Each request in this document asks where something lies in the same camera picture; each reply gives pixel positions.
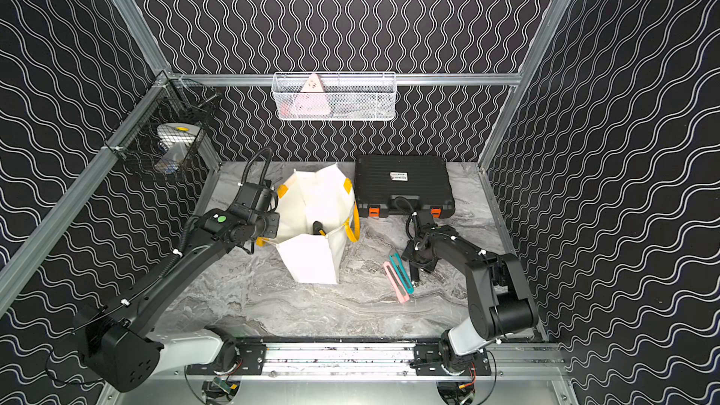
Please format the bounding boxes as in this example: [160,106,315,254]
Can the white tote bag yellow handles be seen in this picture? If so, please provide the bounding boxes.
[256,163,360,285]

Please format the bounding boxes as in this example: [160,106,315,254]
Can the large black yellow utility knife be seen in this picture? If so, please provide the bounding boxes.
[312,221,326,236]

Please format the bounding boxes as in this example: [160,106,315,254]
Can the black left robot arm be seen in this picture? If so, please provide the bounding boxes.
[71,208,281,393]

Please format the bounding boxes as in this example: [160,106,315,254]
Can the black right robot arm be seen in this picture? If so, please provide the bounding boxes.
[403,227,539,359]

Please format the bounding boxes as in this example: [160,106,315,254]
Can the teal utility knife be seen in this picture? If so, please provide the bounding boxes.
[389,252,414,294]

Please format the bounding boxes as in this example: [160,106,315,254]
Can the pink utility knife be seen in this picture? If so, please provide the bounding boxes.
[382,262,410,304]

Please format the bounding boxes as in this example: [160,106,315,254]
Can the black plastic tool case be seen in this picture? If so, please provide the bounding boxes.
[354,155,456,219]

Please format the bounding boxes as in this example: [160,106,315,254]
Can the pink triangle card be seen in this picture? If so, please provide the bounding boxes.
[290,73,331,118]

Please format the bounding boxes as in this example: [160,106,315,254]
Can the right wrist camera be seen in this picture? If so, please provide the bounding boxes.
[414,209,436,234]

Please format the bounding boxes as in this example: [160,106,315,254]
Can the black wire mesh basket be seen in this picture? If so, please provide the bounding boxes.
[111,78,221,182]

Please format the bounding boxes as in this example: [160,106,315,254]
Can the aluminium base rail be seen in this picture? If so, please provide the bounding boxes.
[120,339,564,381]

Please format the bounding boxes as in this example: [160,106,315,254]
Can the clear wall basket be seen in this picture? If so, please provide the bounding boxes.
[271,71,398,121]

